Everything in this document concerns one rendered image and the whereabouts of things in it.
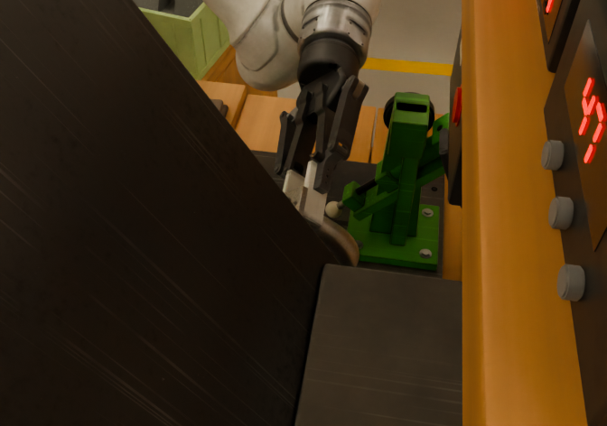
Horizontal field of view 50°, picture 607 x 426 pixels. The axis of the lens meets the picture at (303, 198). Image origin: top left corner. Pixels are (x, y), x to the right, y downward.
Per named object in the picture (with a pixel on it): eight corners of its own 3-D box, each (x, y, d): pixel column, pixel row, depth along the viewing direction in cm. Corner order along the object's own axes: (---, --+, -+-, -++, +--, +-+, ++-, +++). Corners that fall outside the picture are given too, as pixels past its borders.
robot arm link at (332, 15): (337, -14, 79) (330, 23, 76) (387, 29, 84) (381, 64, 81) (288, 19, 85) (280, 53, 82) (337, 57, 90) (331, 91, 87)
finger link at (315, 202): (326, 173, 74) (331, 171, 73) (317, 228, 70) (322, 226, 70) (307, 161, 72) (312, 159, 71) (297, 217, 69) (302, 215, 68)
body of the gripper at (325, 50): (286, 54, 83) (272, 114, 78) (333, 25, 77) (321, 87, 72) (328, 86, 87) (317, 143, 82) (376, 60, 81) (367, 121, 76)
